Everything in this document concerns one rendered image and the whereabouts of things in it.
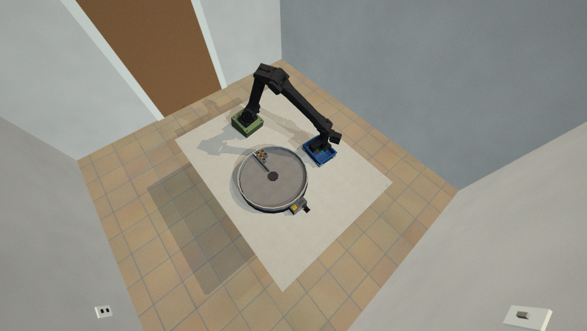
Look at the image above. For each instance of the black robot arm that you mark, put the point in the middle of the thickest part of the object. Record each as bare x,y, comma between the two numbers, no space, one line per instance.
277,81

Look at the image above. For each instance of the grey round turntable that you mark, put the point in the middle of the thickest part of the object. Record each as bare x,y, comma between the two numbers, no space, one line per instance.
277,185

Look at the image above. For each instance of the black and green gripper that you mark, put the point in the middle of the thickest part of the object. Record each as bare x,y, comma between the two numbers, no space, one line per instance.
327,147

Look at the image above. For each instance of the blue open tray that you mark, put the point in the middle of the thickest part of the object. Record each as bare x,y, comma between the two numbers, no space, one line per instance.
321,158

